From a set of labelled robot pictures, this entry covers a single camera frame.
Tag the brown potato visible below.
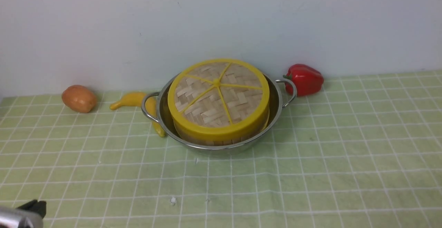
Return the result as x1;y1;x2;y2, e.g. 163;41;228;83
61;85;97;113

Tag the stainless steel pot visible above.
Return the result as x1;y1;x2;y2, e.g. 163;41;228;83
141;75;297;156

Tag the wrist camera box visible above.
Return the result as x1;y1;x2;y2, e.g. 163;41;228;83
0;206;44;228

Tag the yellow banana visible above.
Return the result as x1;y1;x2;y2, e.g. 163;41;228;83
109;92;166;137

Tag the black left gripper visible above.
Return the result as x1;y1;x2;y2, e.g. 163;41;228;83
16;200;46;219

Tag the red bell pepper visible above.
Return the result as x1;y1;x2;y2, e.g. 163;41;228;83
283;63;325;97

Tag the green checkered tablecloth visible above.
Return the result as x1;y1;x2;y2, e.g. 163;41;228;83
0;70;442;228

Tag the bamboo steamer basket yellow rim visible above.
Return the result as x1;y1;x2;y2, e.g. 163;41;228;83
174;115;270;146

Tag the woven bamboo steamer lid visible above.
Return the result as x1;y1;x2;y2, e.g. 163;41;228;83
167;58;270;140

